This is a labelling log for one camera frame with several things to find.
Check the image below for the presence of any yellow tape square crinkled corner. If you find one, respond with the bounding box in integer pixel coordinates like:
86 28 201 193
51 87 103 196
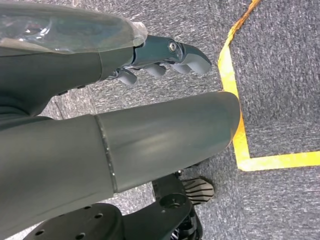
217 0 320 172

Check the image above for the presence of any black robot foot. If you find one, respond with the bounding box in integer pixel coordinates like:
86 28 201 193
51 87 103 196
23 172 216 240

